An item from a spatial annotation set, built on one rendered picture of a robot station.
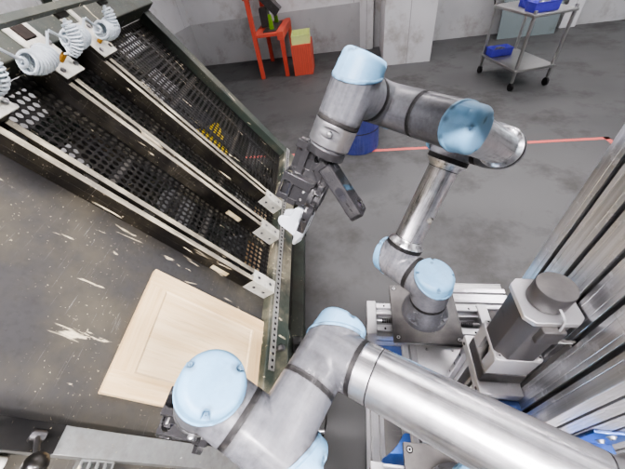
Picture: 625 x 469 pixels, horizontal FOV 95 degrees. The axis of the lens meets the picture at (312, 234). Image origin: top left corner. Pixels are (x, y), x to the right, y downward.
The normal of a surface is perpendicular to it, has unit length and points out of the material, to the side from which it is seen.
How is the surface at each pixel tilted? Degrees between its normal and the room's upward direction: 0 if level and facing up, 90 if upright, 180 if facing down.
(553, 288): 0
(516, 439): 8
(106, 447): 57
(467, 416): 7
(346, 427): 0
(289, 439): 29
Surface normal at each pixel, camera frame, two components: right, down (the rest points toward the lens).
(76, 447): 0.77, -0.46
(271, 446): 0.24, -0.48
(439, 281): -0.04, -0.62
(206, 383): 0.36, -0.61
